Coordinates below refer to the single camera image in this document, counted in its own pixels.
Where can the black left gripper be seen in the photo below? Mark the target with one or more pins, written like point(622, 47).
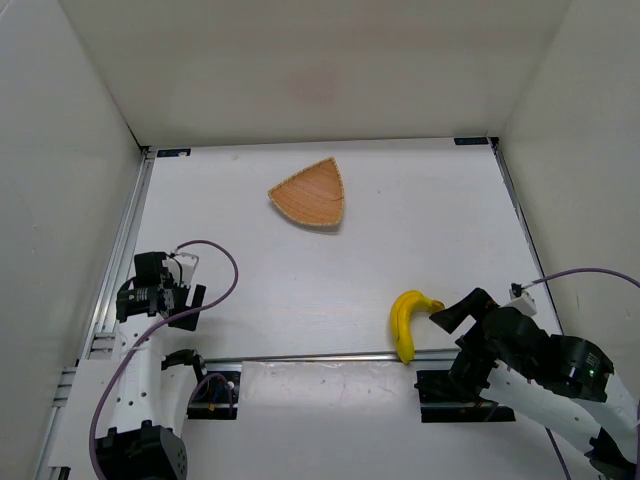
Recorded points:
point(176, 306)

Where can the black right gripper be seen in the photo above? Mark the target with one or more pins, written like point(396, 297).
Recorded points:
point(480, 310)

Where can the yellow fake banana bunch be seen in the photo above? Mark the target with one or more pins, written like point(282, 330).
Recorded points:
point(400, 317)

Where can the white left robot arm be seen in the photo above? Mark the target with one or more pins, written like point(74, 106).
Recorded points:
point(143, 436)

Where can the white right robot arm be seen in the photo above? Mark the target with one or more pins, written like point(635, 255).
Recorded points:
point(565, 383)

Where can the woven triangular fruit basket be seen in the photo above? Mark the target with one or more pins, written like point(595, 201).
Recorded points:
point(312, 198)

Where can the left blue corner label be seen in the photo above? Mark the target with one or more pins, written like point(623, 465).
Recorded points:
point(173, 153)

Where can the blue corner label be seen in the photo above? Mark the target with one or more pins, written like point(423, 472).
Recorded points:
point(173, 153)
point(470, 141)

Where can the right blue corner label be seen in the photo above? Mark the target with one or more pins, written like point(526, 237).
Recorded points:
point(470, 141)

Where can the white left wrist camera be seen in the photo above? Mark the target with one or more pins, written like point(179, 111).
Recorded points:
point(182, 267)

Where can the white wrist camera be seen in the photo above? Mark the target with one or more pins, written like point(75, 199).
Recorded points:
point(182, 267)
point(521, 300)

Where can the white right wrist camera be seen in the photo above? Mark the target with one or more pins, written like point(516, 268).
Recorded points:
point(521, 300)

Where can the right aluminium rail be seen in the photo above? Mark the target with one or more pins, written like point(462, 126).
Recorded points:
point(509, 183)

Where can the front aluminium rail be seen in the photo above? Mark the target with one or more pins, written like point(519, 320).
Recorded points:
point(420, 355)

